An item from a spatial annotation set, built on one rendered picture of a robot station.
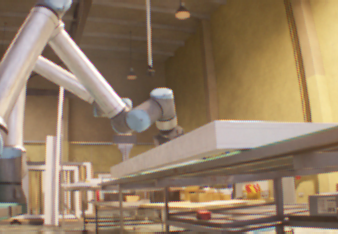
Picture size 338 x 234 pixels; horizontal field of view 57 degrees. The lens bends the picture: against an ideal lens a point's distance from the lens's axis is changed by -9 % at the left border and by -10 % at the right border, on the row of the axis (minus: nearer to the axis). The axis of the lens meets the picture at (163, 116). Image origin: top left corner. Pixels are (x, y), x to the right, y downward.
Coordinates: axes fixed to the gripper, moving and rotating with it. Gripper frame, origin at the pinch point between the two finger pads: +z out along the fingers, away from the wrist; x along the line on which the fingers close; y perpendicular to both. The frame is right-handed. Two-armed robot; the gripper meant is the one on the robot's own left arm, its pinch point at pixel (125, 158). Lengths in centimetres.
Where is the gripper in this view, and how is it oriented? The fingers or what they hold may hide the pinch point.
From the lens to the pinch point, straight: 191.6
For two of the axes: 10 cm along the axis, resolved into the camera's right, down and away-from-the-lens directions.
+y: -3.2, 2.2, 9.2
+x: -9.5, -0.3, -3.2
